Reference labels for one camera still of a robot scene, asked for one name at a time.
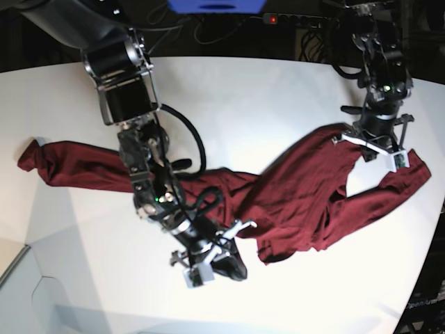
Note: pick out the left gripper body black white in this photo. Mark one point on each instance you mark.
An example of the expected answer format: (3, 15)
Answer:
(382, 133)

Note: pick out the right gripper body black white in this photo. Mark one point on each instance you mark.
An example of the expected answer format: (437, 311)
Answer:
(203, 247)

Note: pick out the dark red long-sleeve t-shirt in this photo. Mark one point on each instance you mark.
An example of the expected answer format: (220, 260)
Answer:
(299, 203)

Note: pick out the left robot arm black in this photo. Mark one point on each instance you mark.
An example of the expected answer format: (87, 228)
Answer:
(384, 76)

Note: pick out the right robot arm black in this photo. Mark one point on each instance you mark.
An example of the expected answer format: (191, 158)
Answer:
(113, 54)

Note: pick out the black power strip red light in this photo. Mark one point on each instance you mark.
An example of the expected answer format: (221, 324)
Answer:
(299, 21)

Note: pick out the black OpenArm labelled case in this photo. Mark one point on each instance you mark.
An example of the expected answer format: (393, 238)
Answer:
(424, 312)

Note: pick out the blue box at table back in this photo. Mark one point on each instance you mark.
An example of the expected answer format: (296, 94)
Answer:
(216, 6)

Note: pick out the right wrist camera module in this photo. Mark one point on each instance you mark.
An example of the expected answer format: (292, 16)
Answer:
(198, 276)

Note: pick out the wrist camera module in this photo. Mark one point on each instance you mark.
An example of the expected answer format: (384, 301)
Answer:
(198, 276)
(397, 160)

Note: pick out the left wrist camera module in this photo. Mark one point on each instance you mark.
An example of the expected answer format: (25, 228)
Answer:
(397, 160)

